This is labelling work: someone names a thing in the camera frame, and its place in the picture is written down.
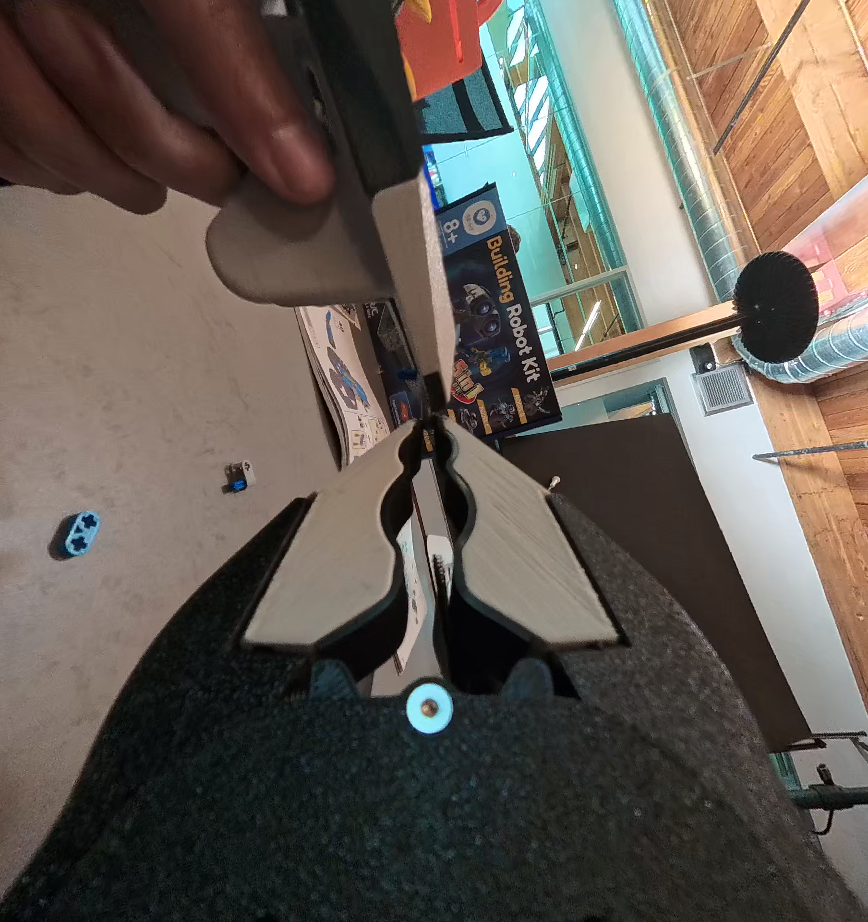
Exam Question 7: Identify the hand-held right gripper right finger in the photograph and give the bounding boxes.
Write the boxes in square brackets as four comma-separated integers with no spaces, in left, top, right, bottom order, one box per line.
[434,418,621,681]

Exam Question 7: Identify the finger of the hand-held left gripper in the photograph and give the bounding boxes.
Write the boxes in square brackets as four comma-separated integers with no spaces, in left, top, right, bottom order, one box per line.
[371,176,458,406]

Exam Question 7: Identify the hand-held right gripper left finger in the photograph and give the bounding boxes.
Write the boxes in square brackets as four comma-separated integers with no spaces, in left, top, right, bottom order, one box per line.
[242,419,424,681]

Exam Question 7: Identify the blue two-hole beam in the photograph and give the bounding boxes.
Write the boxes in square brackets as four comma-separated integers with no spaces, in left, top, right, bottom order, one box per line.
[58,510,102,559]

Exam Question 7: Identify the grey desk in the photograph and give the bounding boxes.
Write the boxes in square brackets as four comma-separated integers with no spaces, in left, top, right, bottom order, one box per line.
[0,180,442,922]

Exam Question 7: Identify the person's left hand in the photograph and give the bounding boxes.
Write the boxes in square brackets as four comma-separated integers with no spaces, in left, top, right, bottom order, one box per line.
[0,0,338,217]

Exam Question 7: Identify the orange felt bag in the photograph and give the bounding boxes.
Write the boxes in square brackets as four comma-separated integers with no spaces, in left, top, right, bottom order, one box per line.
[394,0,503,102]

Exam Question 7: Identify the dark blue toy box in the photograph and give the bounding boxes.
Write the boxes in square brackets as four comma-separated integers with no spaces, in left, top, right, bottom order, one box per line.
[365,183,563,439]

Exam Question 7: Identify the black office chair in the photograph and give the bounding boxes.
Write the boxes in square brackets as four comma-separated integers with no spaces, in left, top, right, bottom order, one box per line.
[414,68,514,141]

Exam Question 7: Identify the open instruction booklet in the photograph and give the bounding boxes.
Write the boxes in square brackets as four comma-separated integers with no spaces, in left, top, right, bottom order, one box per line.
[295,303,435,674]

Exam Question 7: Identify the black partition panel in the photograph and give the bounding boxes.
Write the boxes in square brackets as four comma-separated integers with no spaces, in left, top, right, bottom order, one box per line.
[499,414,824,753]

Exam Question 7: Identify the white vent grille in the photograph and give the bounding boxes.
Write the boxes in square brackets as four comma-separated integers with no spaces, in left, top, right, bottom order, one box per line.
[692,364,755,417]

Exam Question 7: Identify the black round pendant lamp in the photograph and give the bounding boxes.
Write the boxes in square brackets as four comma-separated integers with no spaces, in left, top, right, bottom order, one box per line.
[549,251,820,383]

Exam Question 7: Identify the silver air duct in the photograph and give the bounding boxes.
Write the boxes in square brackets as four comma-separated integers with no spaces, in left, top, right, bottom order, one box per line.
[610,0,868,384]

